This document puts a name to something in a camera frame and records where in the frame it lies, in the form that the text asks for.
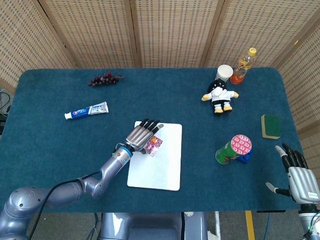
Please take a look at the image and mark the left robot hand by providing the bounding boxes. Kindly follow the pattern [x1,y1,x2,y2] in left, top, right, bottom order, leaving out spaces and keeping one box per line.
[124,118,165,155]

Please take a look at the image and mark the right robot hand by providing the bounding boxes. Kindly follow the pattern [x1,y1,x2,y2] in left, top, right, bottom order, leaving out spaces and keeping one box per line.
[265,142,320,206]

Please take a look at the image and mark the pink patterned packet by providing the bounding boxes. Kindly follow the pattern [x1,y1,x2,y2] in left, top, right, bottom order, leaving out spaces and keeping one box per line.
[145,135,164,157]

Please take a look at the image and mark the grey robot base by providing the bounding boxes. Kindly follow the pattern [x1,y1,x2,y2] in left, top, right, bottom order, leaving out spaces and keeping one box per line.
[99,212,209,240]

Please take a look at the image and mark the white board black rim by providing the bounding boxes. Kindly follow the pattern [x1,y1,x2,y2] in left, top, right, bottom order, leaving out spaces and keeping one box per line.
[126,120,183,192]

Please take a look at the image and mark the blue white toothpaste tube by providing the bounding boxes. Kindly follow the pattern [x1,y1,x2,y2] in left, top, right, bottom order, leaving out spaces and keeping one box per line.
[64,101,110,121]

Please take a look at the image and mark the green yellow sponge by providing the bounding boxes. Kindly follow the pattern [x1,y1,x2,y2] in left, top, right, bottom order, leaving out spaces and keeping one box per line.
[260,113,282,140]

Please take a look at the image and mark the blue toy block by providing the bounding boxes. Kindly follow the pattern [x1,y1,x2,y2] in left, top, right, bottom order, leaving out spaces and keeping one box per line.
[236,149,254,165]

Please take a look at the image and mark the dark red grape bunch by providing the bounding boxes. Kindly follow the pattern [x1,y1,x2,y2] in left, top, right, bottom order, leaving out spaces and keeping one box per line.
[88,71,125,88]

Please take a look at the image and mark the green chips can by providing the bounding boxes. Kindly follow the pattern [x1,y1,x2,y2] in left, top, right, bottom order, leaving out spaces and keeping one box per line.
[215,134,253,165]

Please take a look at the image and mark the teal table cloth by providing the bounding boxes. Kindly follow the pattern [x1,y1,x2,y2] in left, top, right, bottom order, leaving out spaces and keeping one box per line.
[0,66,305,214]

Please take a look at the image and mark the black white plush penguin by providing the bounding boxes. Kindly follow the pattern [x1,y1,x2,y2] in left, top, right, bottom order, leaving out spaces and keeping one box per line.
[201,78,240,115]

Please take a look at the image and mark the white table leg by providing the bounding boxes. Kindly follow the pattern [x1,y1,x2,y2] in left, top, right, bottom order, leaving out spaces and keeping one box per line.
[213,211,222,240]

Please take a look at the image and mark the woven folding screen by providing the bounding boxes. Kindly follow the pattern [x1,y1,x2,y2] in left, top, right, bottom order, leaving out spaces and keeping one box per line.
[0,0,320,136]

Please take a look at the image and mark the white paper cup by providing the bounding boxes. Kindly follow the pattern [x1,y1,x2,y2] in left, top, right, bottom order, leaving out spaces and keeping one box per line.
[216,64,234,83]

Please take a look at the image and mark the orange juice bottle yellow cap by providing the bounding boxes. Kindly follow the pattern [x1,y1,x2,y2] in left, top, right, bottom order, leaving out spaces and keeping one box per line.
[229,47,258,86]

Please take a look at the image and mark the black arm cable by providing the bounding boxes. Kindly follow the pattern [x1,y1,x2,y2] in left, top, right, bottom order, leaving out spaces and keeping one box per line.
[26,170,101,240]

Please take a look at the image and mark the dark background cables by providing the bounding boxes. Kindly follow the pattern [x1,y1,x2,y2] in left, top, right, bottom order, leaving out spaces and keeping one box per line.
[0,88,13,131]

